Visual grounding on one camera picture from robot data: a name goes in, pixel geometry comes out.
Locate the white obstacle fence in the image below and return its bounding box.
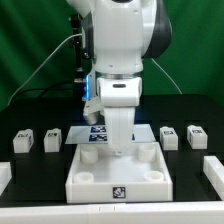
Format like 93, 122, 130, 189
0, 154, 224, 224

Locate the black cable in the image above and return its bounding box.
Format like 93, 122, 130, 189
19, 79, 84, 99

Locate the white cable left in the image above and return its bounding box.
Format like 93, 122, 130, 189
7, 32, 84, 106

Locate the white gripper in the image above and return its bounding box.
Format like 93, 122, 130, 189
97, 77, 142, 156

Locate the black camera stand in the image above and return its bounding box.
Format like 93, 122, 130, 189
69, 14, 94, 85

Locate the white cable right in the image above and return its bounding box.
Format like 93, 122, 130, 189
150, 58, 184, 96

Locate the white cable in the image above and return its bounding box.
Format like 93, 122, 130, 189
7, 32, 84, 106
150, 58, 184, 96

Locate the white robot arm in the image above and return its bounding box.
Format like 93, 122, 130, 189
66, 0, 172, 155

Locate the white square tabletop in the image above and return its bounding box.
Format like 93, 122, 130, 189
65, 142, 173, 204

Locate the white marker sheet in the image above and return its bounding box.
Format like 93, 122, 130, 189
65, 124, 155, 144

